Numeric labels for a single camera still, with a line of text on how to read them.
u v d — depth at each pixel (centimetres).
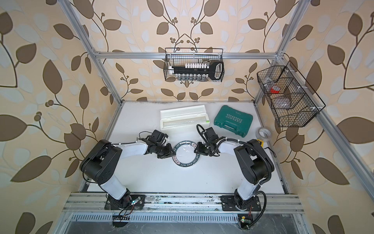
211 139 75
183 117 101
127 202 70
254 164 47
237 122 102
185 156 90
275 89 81
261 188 53
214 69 84
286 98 78
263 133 101
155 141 75
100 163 47
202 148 84
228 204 74
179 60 93
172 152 89
